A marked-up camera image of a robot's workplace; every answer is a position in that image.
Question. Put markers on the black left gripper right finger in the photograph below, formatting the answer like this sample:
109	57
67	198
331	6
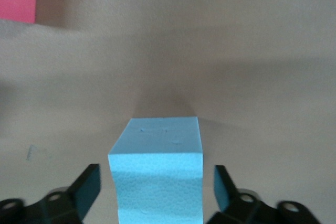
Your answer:
244	208

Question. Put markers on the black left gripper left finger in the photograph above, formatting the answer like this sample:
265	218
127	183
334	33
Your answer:
65	203

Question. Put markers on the light blue foam cube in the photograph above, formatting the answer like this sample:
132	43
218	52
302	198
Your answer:
157	182

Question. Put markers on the brown table mat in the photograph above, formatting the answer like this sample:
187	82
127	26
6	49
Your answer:
183	51

